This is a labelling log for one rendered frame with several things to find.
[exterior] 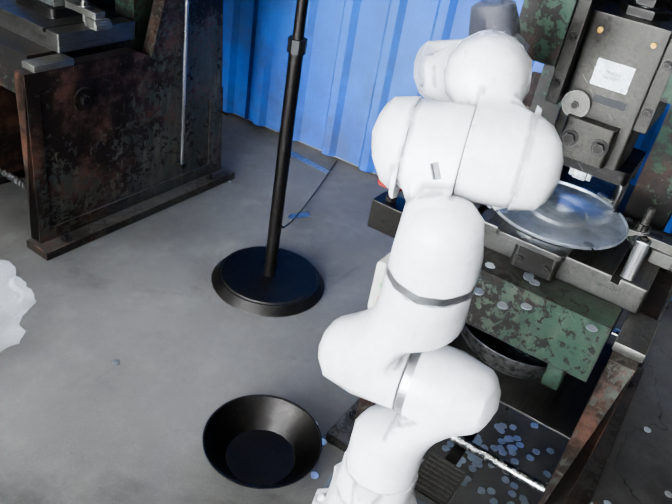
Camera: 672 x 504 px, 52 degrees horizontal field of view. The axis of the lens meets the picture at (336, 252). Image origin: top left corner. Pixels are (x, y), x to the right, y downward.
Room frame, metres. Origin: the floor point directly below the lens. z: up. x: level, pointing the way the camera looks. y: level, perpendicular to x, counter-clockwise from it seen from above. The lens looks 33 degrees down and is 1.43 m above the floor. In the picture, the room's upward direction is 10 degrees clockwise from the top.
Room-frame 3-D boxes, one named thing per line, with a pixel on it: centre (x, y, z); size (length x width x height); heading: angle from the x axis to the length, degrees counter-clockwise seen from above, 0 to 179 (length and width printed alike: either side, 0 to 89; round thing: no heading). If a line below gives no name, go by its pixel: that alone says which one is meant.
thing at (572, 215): (1.30, -0.44, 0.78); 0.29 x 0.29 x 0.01
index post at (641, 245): (1.22, -0.59, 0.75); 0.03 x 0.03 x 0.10; 62
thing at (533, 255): (1.26, -0.42, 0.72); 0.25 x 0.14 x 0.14; 152
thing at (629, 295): (1.41, -0.50, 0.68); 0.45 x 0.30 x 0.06; 62
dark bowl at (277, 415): (1.19, 0.10, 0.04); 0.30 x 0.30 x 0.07
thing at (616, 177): (1.42, -0.50, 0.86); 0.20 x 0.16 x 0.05; 62
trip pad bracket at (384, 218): (1.35, -0.11, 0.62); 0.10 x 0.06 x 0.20; 62
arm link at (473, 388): (0.71, -0.16, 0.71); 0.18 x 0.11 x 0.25; 73
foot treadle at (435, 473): (1.29, -0.43, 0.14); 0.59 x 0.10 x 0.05; 152
